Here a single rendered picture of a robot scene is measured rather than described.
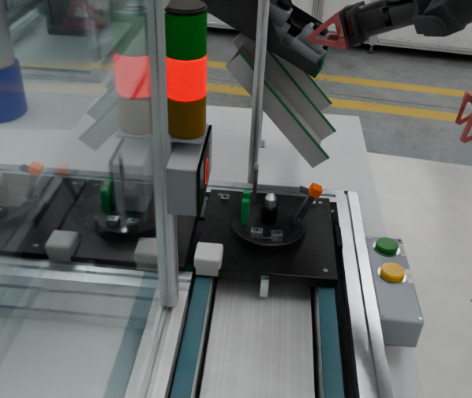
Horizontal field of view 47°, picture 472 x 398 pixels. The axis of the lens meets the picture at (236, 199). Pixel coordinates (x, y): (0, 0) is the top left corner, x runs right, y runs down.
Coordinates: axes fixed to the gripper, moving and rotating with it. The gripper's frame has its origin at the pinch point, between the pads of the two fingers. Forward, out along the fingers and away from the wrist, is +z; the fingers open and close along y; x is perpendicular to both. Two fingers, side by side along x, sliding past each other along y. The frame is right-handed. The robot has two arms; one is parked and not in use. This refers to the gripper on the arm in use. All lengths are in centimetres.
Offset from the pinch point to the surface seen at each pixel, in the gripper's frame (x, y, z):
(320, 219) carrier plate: 30.9, 16.9, 3.1
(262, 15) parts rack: -7.2, 9.3, 5.5
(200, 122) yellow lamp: 0.3, 48.8, 0.3
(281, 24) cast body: -4.0, 2.1, 5.4
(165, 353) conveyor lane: 30, 56, 14
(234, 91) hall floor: 50, -242, 152
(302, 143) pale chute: 19.7, 3.3, 7.8
